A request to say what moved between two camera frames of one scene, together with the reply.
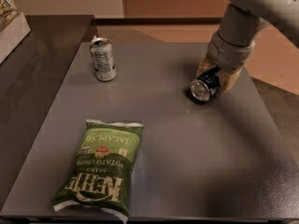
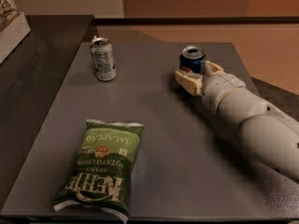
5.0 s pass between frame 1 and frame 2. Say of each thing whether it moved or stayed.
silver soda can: stayed
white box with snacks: stayed
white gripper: moved
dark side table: stayed
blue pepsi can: moved
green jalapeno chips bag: stayed
